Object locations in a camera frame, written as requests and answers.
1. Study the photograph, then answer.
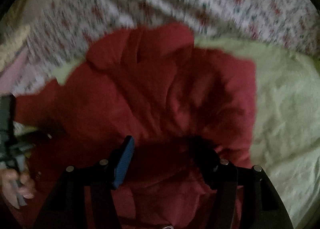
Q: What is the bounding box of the yellow floral pillow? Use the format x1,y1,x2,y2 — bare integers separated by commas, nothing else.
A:
1,24,30,72

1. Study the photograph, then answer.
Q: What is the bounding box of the small-floral white duvet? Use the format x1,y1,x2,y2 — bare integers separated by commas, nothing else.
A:
13,0,319,94

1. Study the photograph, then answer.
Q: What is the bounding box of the red quilted puffer coat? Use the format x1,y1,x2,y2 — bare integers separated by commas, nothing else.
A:
15,23,256,228

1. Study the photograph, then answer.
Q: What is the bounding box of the person's left hand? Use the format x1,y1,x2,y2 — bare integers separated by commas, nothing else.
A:
1,169,36,209

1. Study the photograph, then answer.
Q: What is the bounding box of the pink pillow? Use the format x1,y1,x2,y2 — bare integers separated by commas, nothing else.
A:
1,47,29,96

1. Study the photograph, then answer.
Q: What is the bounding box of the light green bed sheet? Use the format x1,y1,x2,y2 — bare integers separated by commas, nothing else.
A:
15,36,320,229

